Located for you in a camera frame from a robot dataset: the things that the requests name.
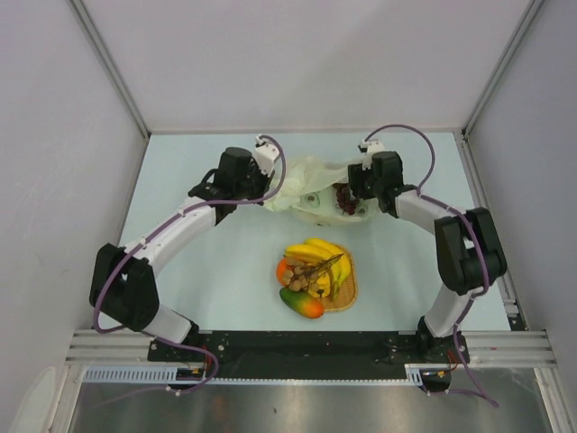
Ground orange woven wicker tray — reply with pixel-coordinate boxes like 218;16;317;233
317;266;358;314

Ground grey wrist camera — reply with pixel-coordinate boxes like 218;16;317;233
358;139;385;170
252;135;280;178

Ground green orange fake mango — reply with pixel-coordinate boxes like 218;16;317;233
279;287;325;319

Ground dark red fake grapes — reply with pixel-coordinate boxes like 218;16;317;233
333;183;360;216

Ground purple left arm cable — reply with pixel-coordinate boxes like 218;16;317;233
92;134;288;335

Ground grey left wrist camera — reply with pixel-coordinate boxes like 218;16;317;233
252;135;280;178

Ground orange fake persimmon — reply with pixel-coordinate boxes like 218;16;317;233
276;258;294;286

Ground yellow fake banana bunch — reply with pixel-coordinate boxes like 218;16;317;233
283;238;353;302

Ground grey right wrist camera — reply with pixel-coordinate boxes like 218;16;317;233
358;139;385;170

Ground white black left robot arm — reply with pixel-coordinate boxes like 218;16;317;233
89;135;286;361

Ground brown fake longan branch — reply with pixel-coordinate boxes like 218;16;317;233
282;254;342;299

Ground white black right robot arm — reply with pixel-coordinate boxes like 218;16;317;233
348;145;508;362

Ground white slotted cable duct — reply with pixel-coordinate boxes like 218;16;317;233
83;364;427;387

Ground pale green plastic bag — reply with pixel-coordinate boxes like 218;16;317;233
264;156;380;226

